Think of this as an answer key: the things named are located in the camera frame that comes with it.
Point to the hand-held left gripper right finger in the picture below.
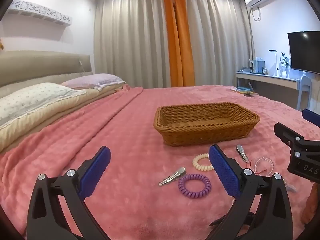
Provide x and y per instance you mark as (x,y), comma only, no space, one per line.
(223,170)

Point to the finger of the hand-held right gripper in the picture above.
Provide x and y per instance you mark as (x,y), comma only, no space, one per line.
(287,133)
(312,118)

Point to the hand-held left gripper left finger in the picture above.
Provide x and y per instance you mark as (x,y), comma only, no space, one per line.
(96,170)

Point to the silver metal hair clip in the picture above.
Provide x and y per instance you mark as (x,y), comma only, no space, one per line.
(241,151)
(175,173)

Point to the brown wicker basket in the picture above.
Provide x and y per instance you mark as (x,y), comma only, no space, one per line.
(207,135)

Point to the person's right hand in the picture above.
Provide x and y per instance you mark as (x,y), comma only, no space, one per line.
(311,205)

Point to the white chair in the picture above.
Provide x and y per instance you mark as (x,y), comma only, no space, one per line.
(305,87)

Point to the pink fleece blanket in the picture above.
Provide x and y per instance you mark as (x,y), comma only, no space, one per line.
(125,135)

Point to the small dark object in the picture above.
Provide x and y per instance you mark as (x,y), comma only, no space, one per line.
(249,95)

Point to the white desk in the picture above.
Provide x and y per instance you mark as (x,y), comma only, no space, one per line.
(265,78)

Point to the white vase with flowers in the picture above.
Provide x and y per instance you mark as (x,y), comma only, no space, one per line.
(284,65)

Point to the colourful booklet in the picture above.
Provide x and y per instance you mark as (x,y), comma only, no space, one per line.
(241,90)

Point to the white desk lamp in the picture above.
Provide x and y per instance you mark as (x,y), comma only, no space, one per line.
(278,62)

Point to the black flat television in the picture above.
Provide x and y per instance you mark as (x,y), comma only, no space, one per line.
(305,51)

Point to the beige quilt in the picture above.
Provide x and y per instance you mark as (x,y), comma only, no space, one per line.
(75,105)

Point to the books on desk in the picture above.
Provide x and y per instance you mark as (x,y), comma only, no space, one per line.
(258,65)

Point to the lilac pillow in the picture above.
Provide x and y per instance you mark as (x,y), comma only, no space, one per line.
(97,80)

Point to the white floral pillow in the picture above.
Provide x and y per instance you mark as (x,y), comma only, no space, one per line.
(37,97)

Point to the grey curtain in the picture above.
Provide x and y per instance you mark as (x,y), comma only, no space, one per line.
(130,42)
(220,42)

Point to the beige padded headboard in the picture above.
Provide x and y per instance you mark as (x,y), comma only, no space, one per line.
(37,65)

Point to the orange curtain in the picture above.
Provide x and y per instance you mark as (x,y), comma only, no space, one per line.
(181,55)

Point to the white wall shelf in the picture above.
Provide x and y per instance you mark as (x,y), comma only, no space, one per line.
(42,12)

